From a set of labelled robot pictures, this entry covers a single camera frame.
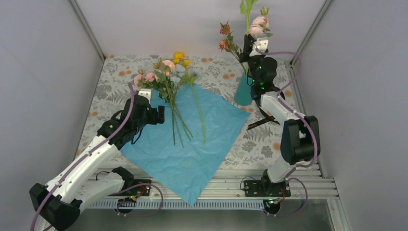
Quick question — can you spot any pink rose stem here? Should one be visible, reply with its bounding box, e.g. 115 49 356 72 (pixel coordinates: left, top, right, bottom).
249 7 273 38

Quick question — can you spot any orange red flower stem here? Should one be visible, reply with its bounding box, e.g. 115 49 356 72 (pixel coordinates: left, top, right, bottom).
219 21 248 76

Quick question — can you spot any blue wrapping paper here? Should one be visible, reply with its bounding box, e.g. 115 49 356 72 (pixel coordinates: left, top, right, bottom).
121 85 250 205

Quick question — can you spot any yellow blue flower stem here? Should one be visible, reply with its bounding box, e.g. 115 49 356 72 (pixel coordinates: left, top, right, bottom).
172 51 207 143

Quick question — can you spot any black ribbon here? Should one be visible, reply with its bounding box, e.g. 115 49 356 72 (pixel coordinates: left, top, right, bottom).
247 108 280 130

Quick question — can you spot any artificial flower bouquet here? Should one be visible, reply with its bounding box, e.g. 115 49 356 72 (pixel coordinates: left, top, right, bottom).
133 58 193 147

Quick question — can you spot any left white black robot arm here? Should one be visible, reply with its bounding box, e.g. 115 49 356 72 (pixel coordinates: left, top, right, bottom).
29 89 165 231

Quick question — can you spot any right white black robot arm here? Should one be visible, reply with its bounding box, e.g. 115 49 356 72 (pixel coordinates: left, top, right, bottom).
239 35 320 196

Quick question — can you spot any teal cylindrical vase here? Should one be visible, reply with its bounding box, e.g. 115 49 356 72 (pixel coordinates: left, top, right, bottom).
234 73 253 106

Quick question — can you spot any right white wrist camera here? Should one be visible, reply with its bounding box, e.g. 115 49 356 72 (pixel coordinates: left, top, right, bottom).
249 37 268 57

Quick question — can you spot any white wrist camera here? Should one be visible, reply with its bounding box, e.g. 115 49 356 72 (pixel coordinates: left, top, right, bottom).
249 37 268 57
137 89 152 102

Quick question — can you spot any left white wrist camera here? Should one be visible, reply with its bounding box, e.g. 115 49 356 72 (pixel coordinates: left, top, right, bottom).
137 89 152 102

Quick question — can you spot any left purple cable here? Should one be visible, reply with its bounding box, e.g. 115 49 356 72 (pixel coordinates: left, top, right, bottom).
30 82 164 231

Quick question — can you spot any purple cable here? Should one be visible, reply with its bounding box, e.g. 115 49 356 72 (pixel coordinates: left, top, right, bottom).
255 48 319 218
30 82 164 231

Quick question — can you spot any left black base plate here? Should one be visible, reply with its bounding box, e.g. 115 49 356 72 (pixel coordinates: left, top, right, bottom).
118 179 152 197

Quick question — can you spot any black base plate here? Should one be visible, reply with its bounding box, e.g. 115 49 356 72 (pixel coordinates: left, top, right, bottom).
240 177 291 197
118 179 152 197

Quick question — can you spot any right aluminium corner post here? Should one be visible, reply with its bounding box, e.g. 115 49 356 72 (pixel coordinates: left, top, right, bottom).
296 0 333 55

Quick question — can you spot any aluminium corner post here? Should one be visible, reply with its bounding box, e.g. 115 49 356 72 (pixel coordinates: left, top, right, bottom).
68 0 106 62
296 0 333 55

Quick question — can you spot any slotted grey cable duct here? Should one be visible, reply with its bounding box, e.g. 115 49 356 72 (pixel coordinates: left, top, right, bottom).
86 199 271 210

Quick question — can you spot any aluminium rail frame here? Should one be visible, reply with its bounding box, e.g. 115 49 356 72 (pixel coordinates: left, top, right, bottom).
38 169 351 231

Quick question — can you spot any left aluminium corner post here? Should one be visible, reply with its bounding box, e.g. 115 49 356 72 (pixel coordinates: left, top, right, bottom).
68 0 106 62

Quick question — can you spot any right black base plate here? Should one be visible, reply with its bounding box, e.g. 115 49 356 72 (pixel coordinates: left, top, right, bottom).
240 177 291 197

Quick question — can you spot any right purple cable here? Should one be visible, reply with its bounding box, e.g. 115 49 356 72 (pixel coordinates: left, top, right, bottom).
255 48 319 218

